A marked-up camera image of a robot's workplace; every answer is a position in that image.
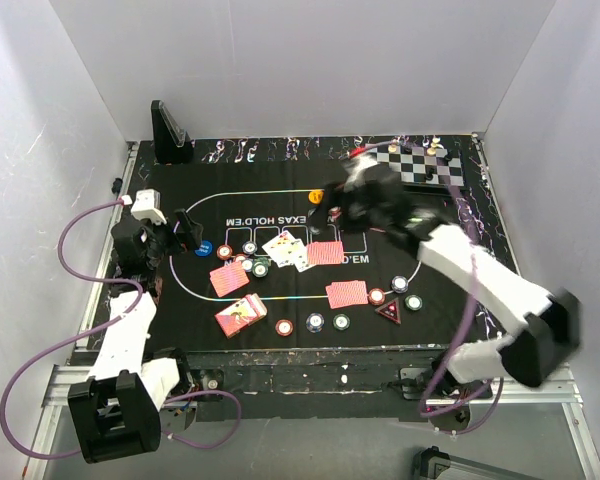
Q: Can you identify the white chess pawn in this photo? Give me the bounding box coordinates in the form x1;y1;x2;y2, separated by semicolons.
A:
426;136;441;156

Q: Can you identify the face up black card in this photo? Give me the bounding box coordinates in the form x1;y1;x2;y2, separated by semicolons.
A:
274;239;304;267

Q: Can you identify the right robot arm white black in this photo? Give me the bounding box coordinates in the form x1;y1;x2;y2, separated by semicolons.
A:
309;163;581;398

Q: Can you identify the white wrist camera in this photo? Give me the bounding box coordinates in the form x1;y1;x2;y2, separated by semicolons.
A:
130;189;167;225
343;151;378;178

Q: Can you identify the yellow dealer button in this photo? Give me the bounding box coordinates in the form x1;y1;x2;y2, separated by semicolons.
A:
308;189;324;205

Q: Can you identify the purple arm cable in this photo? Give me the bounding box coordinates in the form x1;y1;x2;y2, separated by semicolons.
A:
0;197;242;459
349;142;506;434

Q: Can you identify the red poker chip stack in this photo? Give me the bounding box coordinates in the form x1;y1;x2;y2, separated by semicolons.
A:
275;319;294;337

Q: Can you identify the aluminium frame rail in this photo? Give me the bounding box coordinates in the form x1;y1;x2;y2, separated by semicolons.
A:
23;372;600;479

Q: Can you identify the eight of hearts card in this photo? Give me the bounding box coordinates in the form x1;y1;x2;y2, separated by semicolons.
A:
262;231;296;267

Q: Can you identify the black case corner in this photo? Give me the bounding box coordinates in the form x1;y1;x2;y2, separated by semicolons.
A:
412;445;546;480

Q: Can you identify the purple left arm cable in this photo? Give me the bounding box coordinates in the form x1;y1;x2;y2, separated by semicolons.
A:
0;197;242;459

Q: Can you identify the green poker chip stack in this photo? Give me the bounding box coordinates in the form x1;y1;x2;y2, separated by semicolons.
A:
332;314;350;331

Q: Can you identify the four of spades card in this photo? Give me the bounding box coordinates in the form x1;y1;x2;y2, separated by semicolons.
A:
289;244;314;273

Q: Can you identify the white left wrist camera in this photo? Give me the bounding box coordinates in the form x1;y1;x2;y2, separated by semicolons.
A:
130;189;167;225

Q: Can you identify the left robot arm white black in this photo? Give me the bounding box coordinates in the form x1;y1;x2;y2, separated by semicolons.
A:
68;209;203;463

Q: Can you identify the black triangular all-in marker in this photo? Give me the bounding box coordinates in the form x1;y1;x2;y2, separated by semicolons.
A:
375;298;401;325

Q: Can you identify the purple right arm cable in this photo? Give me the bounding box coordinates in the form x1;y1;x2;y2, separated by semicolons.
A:
349;142;506;434

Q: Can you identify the black texas holdem poker mat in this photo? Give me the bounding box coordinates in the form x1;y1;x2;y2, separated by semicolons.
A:
124;158;486;354

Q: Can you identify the red backed playing card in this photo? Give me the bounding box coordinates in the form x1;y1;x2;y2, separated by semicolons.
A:
209;262;249;298

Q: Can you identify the red playing card deck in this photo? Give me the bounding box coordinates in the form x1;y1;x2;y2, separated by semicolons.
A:
215;294;268;338

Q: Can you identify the blue small blind button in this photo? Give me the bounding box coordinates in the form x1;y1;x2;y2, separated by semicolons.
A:
194;240;214;257

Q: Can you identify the black white chess board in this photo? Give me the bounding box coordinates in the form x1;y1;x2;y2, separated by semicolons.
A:
369;144;467;189

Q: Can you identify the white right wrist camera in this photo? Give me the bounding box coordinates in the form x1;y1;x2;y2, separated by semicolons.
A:
343;151;378;178

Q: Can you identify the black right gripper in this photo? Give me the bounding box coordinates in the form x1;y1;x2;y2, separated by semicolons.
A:
307;181;390;234

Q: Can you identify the black card shoe stand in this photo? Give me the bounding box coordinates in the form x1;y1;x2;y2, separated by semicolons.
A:
150;100;194;165

